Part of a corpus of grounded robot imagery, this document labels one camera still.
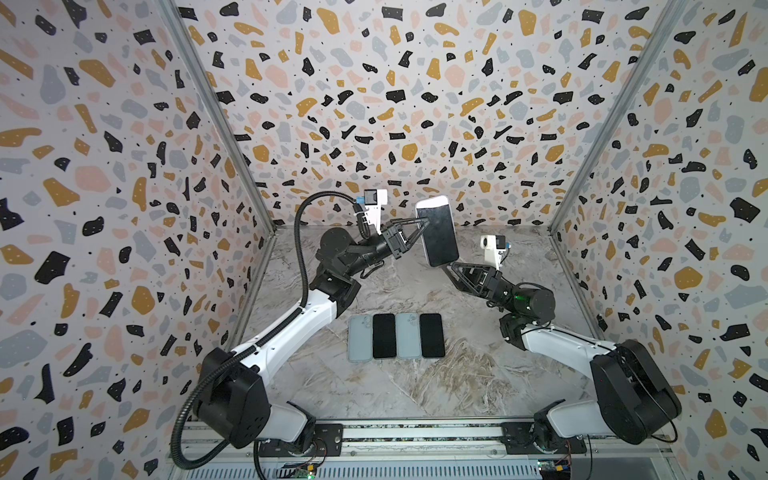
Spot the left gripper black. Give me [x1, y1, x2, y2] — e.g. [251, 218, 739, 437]
[344, 222, 429, 283]

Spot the white phone case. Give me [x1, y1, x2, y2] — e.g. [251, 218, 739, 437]
[415, 194, 461, 268]

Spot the light green phone case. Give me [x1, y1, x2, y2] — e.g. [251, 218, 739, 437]
[395, 313, 422, 359]
[347, 315, 373, 363]

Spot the black phone blue back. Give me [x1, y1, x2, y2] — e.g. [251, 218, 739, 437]
[372, 314, 397, 359]

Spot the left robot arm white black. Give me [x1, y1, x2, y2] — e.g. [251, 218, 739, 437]
[170, 218, 429, 470]

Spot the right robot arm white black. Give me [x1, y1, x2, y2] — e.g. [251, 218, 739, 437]
[443, 262, 682, 453]

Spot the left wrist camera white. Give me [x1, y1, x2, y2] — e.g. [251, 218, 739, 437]
[357, 189, 388, 234]

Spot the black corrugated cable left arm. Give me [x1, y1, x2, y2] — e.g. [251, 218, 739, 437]
[169, 190, 370, 471]

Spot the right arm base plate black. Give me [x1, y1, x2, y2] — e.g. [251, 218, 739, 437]
[500, 421, 588, 456]

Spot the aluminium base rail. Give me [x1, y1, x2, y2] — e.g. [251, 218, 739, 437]
[168, 417, 684, 479]

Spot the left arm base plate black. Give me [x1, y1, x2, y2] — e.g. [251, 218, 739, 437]
[258, 422, 344, 458]

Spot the white ribbed cable tray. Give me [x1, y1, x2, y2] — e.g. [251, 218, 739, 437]
[233, 460, 544, 480]

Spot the left corner aluminium post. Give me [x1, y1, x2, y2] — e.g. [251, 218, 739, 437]
[156, 0, 276, 236]

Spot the corner aluminium post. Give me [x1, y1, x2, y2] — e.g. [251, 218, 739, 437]
[548, 0, 686, 238]
[156, 0, 276, 236]

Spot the right corner aluminium post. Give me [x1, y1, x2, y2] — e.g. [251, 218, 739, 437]
[548, 0, 686, 238]

